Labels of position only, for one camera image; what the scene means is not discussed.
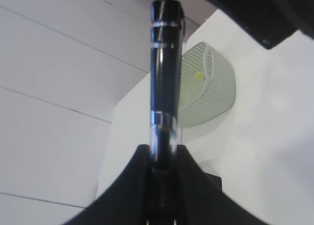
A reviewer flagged black pen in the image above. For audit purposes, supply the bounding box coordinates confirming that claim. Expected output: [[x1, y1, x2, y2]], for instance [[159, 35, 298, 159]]
[[147, 0, 185, 225]]

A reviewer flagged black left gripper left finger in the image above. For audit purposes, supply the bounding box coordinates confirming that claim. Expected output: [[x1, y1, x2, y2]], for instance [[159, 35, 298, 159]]
[[65, 144, 150, 225]]

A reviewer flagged blue black right robot arm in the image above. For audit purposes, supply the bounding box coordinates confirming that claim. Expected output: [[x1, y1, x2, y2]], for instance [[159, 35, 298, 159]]
[[206, 0, 314, 50]]

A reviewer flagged yellow white waste paper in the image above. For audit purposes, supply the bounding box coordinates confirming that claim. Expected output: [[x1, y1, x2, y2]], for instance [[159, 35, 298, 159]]
[[194, 72, 206, 81]]

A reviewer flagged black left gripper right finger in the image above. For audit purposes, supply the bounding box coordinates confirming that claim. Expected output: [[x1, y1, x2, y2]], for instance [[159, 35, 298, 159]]
[[176, 145, 266, 225]]

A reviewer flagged green plastic woven basket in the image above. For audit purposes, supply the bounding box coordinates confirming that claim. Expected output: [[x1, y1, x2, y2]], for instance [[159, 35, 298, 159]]
[[178, 42, 236, 128]]

